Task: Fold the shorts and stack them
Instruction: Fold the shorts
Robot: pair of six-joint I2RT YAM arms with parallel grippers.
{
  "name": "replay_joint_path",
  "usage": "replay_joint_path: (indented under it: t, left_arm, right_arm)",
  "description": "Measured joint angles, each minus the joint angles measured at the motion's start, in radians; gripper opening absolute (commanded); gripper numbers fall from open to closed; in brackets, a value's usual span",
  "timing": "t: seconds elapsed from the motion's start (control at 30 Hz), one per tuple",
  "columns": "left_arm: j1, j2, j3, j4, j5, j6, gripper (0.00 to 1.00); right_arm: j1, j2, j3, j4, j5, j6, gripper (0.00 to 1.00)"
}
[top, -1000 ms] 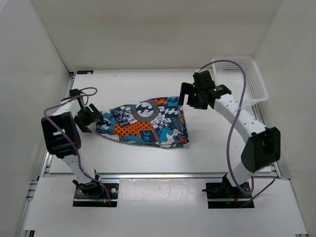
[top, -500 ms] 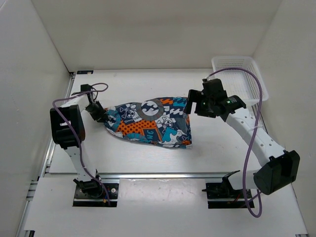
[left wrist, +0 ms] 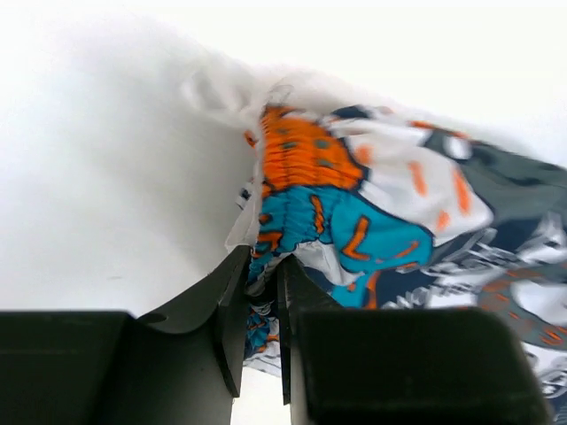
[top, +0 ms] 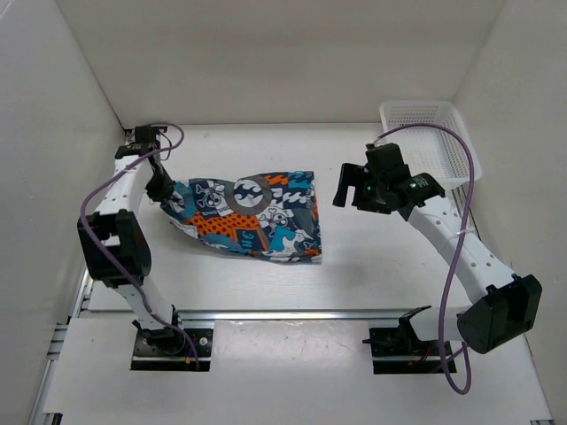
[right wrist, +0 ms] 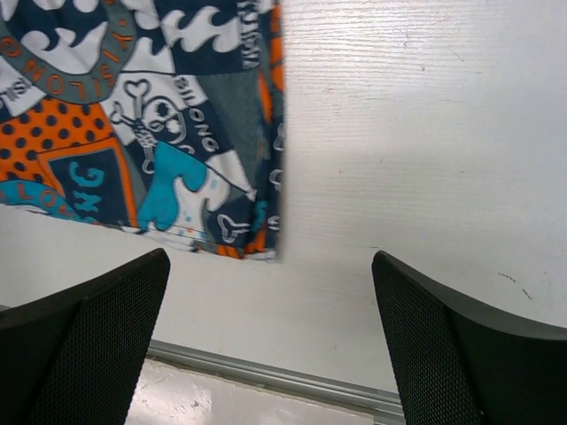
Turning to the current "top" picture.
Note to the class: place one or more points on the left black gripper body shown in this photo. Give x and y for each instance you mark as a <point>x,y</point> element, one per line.
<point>160,185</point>

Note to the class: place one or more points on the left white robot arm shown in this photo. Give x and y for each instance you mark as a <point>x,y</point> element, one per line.
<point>113,243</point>

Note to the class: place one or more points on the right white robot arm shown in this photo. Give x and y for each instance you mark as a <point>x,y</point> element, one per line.
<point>503,304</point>

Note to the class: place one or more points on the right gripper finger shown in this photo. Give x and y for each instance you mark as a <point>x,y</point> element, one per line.
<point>352,175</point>
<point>340,197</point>

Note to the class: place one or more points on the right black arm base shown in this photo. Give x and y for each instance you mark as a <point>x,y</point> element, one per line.
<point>390,356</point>

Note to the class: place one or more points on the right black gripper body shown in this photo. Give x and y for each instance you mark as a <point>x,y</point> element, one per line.
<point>368,194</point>

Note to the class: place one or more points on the left aluminium rail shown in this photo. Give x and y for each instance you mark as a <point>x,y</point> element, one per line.
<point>58,333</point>

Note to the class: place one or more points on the white plastic basket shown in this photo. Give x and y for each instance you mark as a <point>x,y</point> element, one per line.
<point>429,150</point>

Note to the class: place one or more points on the right aluminium rail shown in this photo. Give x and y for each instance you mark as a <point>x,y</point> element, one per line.
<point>459,196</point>

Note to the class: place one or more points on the colourful patterned shorts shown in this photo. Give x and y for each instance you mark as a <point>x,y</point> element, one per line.
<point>273,216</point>

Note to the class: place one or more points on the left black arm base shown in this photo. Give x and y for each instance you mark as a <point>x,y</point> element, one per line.
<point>177,357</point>

